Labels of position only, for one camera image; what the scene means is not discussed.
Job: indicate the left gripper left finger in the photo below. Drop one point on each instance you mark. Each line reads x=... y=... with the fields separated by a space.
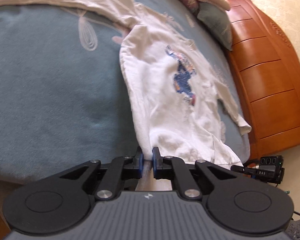
x=117 y=172

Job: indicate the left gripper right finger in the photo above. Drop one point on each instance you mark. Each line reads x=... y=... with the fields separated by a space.
x=177 y=172

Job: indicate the white printed sweatshirt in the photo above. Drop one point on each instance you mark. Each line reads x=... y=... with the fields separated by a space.
x=173 y=90

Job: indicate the wooden headboard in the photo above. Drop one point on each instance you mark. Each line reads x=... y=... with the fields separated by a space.
x=266 y=71

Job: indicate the blue patterned bed sheet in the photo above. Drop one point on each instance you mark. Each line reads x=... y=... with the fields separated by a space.
x=63 y=98

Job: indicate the green flower pillow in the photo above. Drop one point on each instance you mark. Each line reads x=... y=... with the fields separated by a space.
x=217 y=22

